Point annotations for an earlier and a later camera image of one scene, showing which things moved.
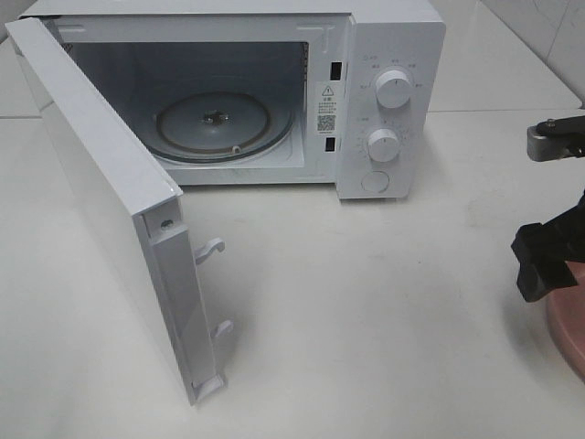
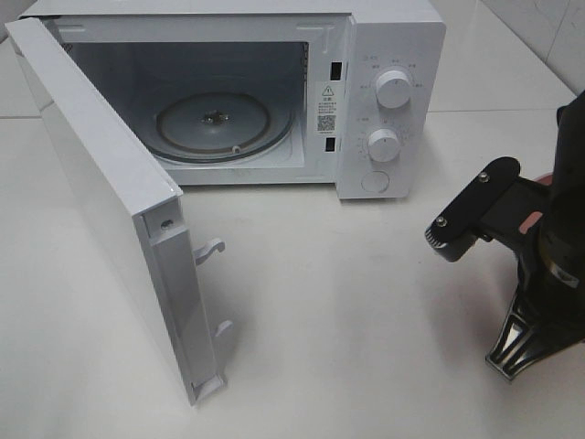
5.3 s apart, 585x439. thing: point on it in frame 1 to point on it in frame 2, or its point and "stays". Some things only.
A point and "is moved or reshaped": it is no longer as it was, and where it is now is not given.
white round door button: (375, 181) stays
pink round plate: (567, 313) is moved or reshaped
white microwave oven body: (348, 93) stays
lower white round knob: (382, 144) stays
